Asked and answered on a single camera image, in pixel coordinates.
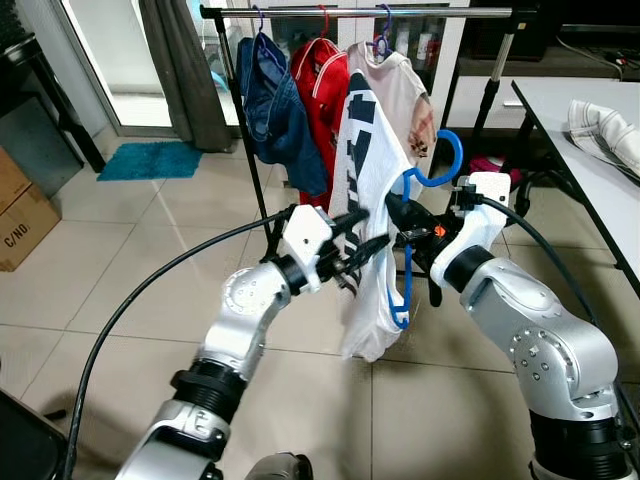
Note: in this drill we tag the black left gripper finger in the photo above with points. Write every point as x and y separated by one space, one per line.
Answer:
368 248
352 221

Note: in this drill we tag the white shirt black print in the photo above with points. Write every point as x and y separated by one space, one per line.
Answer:
370 170

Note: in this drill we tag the blue plastic clothes hanger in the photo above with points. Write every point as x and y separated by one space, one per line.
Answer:
460 157

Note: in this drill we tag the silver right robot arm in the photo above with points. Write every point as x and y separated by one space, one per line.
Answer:
550 340

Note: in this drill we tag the purple clothes hanger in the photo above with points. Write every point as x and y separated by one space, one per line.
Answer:
384 40
259 25

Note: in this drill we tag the red clothes hanger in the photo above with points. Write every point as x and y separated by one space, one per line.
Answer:
324 32

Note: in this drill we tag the pink and black bag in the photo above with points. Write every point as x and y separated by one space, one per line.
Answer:
490 168

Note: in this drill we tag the beige t-shirt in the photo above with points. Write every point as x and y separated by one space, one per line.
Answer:
400 95

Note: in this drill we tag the red jacket white stripes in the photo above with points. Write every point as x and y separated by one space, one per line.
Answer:
320 100

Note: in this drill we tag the blue denim garment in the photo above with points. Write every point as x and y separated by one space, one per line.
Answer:
275 120

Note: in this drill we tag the large white work table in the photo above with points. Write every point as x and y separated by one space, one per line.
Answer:
590 170

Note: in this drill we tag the metal clothes rack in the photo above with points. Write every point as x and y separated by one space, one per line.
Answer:
440 12

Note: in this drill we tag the teal floor mat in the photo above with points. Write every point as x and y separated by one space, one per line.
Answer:
150 160

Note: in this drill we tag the grey robot left leg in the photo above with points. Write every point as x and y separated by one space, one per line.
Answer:
278 468

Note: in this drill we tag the grey curtain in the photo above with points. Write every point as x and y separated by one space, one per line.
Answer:
185 70

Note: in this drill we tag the dark TV console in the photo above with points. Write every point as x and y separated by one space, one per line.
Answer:
590 30

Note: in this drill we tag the glass sliding door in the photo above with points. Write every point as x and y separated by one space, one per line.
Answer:
120 60

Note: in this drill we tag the cardboard box printed lettering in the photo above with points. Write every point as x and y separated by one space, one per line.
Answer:
28 230

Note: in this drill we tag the grey storage box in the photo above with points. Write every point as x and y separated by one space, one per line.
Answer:
40 140

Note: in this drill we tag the plain cardboard box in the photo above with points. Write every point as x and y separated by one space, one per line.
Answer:
12 175

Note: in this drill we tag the black side table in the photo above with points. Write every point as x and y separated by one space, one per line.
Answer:
40 60

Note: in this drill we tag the black chair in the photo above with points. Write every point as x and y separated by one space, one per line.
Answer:
25 445

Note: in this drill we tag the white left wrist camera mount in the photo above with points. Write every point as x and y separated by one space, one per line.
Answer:
305 235

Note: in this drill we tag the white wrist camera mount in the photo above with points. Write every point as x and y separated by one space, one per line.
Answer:
305 235
470 235

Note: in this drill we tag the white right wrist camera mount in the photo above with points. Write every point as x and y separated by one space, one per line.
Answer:
470 235

